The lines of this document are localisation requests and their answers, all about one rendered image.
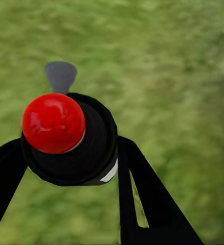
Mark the pesticide atomizer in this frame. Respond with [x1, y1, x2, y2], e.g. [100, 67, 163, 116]
[20, 61, 118, 187]

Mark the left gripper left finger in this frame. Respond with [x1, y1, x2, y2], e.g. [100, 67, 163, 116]
[0, 138, 28, 222]

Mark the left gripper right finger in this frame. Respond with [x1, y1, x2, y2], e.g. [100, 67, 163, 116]
[117, 136, 204, 245]

